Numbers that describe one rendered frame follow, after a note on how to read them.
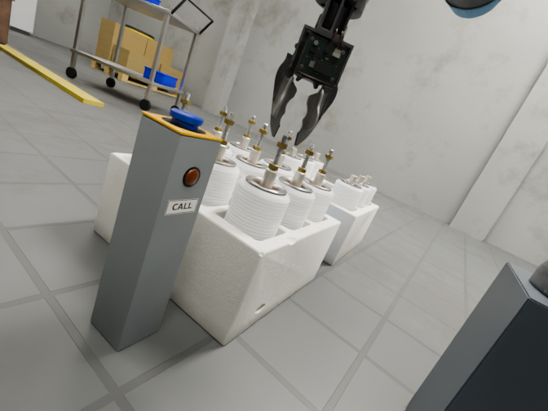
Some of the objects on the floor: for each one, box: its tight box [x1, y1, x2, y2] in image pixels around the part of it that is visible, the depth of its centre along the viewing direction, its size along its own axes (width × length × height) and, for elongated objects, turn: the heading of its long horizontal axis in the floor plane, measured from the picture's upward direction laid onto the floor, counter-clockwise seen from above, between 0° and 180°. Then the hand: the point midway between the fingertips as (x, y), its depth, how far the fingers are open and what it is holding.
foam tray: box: [94, 152, 341, 346], centre depth 71 cm, size 39×39×18 cm
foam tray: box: [310, 178, 379, 266], centre depth 118 cm, size 39×39×18 cm
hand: (287, 133), depth 49 cm, fingers open, 3 cm apart
